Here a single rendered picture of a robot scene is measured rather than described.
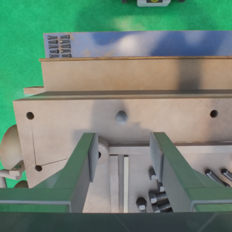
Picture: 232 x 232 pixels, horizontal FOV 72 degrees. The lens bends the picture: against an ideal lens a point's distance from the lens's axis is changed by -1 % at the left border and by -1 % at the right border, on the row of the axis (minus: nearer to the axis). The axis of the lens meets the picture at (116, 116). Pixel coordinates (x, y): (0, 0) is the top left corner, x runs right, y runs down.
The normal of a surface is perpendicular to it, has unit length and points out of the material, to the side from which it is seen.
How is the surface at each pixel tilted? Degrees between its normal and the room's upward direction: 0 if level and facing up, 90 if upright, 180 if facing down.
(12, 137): 56
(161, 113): 0
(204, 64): 0
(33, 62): 0
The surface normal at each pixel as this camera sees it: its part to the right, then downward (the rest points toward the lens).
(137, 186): -0.01, 0.26
